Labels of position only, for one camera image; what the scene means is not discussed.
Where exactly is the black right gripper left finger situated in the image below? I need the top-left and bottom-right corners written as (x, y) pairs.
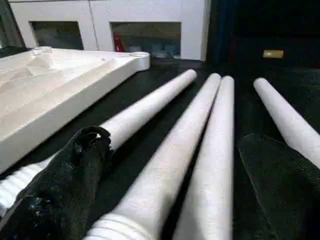
top-left (0, 125), bottom-right (114, 240)

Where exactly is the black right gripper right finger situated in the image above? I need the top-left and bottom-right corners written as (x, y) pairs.
top-left (237, 132), bottom-right (320, 240)

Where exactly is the white plastic table top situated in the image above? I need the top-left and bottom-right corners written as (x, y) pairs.
top-left (0, 46), bottom-right (151, 176)

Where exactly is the white plastic table leg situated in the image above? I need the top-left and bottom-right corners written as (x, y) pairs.
top-left (252, 76), bottom-right (320, 171)
top-left (172, 74), bottom-right (236, 240)
top-left (0, 68), bottom-right (198, 210)
top-left (84, 72), bottom-right (223, 240)

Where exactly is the black box with gold label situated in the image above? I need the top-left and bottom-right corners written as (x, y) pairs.
top-left (207, 0), bottom-right (320, 70)

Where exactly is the white glass-door cabinet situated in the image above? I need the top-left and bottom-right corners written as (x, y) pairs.
top-left (7, 0), bottom-right (211, 61)

